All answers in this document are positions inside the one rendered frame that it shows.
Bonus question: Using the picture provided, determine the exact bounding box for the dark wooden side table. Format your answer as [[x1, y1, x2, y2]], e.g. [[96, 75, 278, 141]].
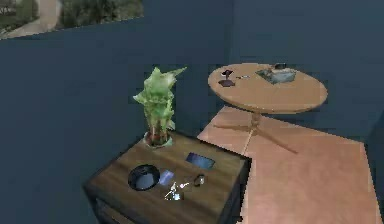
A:
[[82, 130, 253, 224]]

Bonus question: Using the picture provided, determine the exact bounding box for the black round bowl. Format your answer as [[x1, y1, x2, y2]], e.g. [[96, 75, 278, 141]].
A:
[[127, 163, 162, 192]]

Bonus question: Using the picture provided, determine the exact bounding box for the dark small statuette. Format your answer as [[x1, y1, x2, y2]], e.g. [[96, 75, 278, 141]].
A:
[[218, 69, 236, 88]]

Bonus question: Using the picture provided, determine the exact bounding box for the small black wrist watch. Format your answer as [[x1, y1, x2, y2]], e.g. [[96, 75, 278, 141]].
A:
[[193, 173, 206, 188]]

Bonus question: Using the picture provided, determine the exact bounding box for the small blue card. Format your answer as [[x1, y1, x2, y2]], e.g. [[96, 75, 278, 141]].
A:
[[158, 169, 176, 186]]

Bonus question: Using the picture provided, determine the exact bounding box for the dark blue phone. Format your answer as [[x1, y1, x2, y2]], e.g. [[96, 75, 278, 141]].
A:
[[185, 151, 216, 171]]

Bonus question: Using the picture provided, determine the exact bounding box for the round light wooden table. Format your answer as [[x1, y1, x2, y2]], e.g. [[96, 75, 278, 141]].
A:
[[207, 62, 329, 156]]

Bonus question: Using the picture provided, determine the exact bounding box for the grey-green open box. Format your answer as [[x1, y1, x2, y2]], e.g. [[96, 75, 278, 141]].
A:
[[255, 62, 298, 85]]

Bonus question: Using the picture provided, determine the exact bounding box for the green potted house plant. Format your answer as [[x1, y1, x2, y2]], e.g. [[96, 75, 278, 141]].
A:
[[132, 66, 188, 149]]

